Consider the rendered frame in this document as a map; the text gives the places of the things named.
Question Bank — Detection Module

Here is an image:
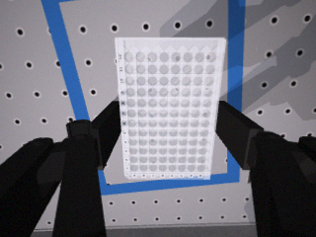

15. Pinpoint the blue rectangular tape outline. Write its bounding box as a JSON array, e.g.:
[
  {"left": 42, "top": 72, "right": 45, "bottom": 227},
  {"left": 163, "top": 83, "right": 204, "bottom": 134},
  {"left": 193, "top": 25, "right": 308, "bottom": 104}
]
[{"left": 40, "top": 0, "right": 246, "bottom": 196}]

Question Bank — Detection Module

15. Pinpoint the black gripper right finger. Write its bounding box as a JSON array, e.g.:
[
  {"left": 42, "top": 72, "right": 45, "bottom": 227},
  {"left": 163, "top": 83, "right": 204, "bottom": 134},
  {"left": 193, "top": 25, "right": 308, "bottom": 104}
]
[{"left": 215, "top": 101, "right": 316, "bottom": 237}]

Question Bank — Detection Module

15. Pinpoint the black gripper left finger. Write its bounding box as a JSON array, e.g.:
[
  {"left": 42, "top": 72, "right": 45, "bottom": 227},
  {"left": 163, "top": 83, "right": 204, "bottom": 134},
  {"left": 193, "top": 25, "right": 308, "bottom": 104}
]
[{"left": 0, "top": 101, "right": 121, "bottom": 237}]

